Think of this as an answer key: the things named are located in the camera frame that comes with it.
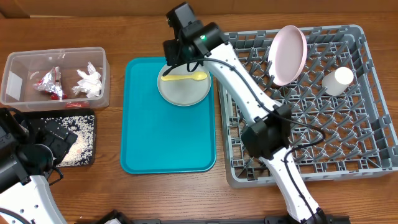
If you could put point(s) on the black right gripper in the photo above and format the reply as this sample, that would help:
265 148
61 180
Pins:
170 54

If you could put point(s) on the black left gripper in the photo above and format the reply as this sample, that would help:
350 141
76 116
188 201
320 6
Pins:
60 145

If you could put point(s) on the yellow plastic spoon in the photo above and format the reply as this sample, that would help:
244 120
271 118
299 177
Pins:
198 76

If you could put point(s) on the red sauce packet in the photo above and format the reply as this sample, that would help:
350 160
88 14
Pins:
75 105

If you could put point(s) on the grey small plate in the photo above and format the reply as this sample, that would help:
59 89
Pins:
185 92

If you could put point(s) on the silver foil wrapper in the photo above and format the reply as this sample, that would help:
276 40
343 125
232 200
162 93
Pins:
51 84

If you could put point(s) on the white napkin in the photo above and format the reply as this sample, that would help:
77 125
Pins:
90 82

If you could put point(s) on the white large plate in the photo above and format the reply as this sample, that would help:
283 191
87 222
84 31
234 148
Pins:
288 54

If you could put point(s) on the white plastic cup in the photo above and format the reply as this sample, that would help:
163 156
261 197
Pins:
337 81

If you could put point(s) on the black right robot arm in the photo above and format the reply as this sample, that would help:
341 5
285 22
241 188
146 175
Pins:
268 122

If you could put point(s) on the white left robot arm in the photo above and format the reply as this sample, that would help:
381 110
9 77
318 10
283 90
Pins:
25 191

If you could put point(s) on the black plastic tray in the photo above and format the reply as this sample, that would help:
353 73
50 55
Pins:
41 115

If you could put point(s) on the spilled white rice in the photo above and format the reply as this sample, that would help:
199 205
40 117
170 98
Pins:
82 151

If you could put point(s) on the clear plastic bin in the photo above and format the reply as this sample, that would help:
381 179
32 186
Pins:
23 69

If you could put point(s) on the teal serving tray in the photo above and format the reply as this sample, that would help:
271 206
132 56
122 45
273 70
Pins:
158 137

